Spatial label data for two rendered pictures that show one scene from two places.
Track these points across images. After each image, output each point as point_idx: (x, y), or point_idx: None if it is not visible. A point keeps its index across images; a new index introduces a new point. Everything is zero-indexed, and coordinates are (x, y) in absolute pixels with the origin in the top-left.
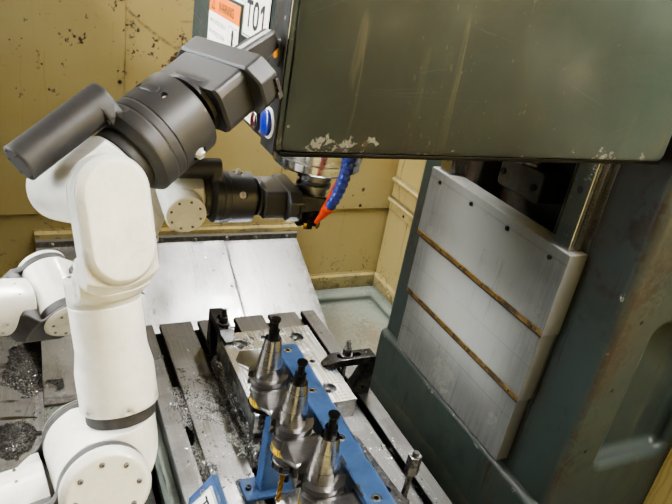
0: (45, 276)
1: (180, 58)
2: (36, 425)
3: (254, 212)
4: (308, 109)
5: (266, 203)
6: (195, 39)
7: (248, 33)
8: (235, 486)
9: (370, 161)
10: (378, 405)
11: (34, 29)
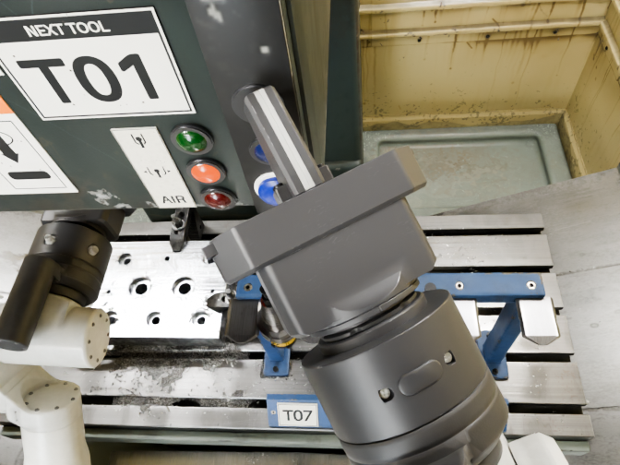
0: None
1: (287, 283)
2: None
3: (112, 247)
4: (319, 125)
5: (110, 227)
6: (248, 233)
7: (80, 112)
8: (266, 379)
9: None
10: (222, 223)
11: None
